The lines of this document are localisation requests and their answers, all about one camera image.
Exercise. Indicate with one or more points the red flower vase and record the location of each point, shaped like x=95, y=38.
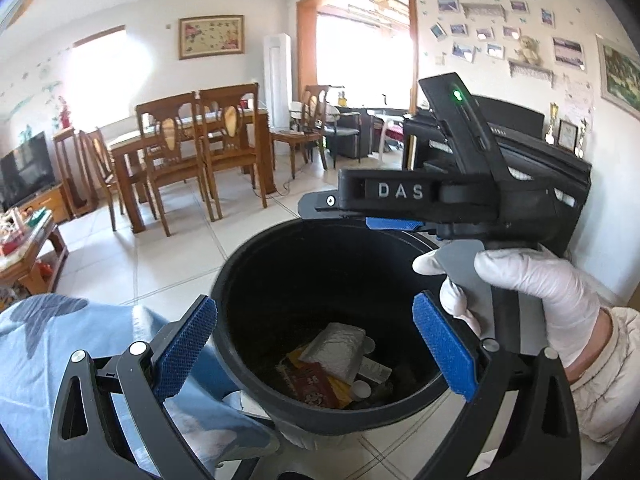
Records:
x=63, y=112

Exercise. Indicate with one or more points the white stool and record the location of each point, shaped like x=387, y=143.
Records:
x=390, y=132

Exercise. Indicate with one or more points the wooden dining table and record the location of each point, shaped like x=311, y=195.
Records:
x=125, y=141

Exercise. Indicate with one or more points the wooden doorway frame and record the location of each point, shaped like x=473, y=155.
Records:
x=305, y=60

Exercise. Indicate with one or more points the person's right forearm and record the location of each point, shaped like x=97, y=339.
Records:
x=610, y=385

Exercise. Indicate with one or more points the wooden dining chair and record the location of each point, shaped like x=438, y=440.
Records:
x=150, y=107
x=97, y=160
x=225, y=95
x=312, y=105

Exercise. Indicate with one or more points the framed landscape picture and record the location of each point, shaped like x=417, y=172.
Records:
x=620, y=75

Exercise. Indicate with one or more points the clear pouch with white cap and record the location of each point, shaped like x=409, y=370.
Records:
x=332, y=350

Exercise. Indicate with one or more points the wooden television stand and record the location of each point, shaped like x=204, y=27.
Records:
x=52, y=205

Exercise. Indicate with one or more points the white standing air conditioner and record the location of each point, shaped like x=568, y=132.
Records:
x=277, y=80

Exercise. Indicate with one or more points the framed floral picture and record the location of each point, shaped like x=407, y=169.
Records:
x=211, y=37

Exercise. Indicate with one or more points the round table with blue cloth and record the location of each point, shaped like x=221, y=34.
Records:
x=100, y=320

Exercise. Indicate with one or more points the teddy bear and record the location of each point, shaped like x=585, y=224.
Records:
x=527, y=50

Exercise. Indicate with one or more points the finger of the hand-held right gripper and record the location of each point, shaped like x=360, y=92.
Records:
x=320, y=205
x=395, y=224

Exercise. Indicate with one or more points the yellow wrapper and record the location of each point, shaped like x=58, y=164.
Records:
x=342, y=394

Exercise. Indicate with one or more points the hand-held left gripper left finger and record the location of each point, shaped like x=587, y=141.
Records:
x=185, y=350

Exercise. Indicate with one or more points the green white juice carton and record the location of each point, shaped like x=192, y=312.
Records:
x=375, y=370

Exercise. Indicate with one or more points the person's right hand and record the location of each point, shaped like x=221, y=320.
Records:
x=550, y=300

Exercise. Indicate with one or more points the tall wooden stand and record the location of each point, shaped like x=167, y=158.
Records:
x=62, y=160

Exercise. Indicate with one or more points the wooden coffee table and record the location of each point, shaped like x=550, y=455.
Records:
x=30, y=265

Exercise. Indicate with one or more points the small white cap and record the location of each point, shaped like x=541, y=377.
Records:
x=360, y=390

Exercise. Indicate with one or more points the gold trophy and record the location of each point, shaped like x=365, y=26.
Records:
x=553, y=125

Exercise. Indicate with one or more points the black television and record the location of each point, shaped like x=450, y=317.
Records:
x=25, y=172

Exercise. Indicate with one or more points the framed certificate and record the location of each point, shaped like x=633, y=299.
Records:
x=567, y=134

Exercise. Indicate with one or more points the group of wall photos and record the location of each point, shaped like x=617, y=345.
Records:
x=567, y=52

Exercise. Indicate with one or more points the clutter of small items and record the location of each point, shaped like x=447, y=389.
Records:
x=20, y=235

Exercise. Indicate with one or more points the white wall shelf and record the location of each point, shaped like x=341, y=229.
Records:
x=482, y=9
x=532, y=71

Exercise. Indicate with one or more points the black trash bin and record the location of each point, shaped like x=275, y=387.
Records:
x=250, y=280

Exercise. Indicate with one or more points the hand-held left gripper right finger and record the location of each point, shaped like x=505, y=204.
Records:
x=445, y=350

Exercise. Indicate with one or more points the black armchair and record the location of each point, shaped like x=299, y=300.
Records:
x=345, y=135

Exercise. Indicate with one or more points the black piano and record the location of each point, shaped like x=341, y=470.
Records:
x=520, y=120

